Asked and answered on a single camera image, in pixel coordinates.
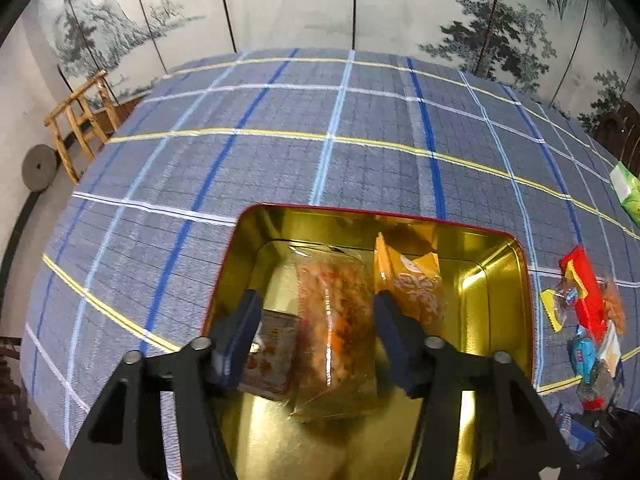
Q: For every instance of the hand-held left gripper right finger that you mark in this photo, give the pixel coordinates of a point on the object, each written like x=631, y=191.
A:
x=397, y=345

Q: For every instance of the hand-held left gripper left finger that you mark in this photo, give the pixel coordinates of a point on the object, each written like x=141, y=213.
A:
x=239, y=340

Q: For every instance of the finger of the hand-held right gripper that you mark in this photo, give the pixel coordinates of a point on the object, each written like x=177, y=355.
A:
x=577, y=432

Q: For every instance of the small red white square packet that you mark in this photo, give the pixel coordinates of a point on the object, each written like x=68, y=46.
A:
x=272, y=355

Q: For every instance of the clear peanut snack packet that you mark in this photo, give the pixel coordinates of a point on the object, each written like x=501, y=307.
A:
x=335, y=320

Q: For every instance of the small blue snack packet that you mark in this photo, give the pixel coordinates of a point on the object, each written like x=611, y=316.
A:
x=582, y=355

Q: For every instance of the red tin box gold interior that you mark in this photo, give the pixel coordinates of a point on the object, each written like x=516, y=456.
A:
x=492, y=320

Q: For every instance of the small yellow candy packet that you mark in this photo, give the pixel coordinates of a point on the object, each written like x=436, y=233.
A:
x=552, y=307

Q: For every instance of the small dark candy wrapper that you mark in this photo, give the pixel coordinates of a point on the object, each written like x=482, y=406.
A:
x=570, y=296

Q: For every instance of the long red snack packet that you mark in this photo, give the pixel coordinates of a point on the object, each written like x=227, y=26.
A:
x=582, y=285

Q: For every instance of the blue plaid tablecloth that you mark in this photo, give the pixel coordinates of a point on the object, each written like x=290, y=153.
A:
x=300, y=160

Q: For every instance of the dark wooden rack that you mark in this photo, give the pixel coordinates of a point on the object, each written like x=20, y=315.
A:
x=12, y=410

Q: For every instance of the green snack packet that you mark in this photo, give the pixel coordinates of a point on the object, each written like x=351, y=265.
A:
x=627, y=192

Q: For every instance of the round stone millstone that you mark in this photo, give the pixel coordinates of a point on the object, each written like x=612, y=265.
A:
x=37, y=167

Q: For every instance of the light wooden chair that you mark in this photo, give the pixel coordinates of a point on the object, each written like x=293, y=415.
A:
x=75, y=99

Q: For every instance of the dark wooden chair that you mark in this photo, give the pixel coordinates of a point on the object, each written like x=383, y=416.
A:
x=617, y=130

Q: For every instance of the painted landscape folding screen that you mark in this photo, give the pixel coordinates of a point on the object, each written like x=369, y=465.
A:
x=300, y=5

